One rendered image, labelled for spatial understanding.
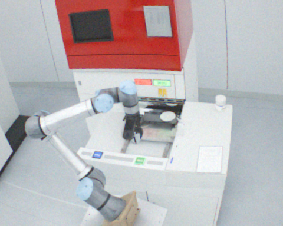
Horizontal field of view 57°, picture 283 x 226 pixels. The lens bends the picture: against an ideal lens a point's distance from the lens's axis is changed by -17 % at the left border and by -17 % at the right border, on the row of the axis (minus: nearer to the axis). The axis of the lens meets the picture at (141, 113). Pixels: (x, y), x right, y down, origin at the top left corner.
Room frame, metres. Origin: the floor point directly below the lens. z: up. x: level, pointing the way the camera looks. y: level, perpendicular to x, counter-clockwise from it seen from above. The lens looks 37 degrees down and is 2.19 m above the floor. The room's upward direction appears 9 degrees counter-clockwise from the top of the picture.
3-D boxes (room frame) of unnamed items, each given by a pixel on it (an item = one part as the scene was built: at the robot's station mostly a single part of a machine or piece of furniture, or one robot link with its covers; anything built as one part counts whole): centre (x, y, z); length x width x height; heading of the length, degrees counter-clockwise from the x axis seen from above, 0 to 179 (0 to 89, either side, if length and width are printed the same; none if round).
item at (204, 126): (1.31, -0.35, 0.89); 0.62 x 0.35 x 0.14; 159
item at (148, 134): (1.50, -0.03, 0.87); 0.36 x 0.08 x 0.03; 69
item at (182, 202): (1.41, -0.06, 0.41); 0.97 x 0.64 x 0.82; 69
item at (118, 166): (1.23, 0.17, 0.89); 0.55 x 0.09 x 0.14; 69
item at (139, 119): (1.20, 0.04, 1.25); 0.09 x 0.08 x 0.12; 159
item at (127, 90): (1.19, 0.05, 1.41); 0.09 x 0.08 x 0.11; 88
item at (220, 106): (1.51, -0.52, 1.01); 0.07 x 0.07 x 0.10
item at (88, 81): (1.82, 0.07, 1.02); 0.82 x 0.03 x 0.40; 69
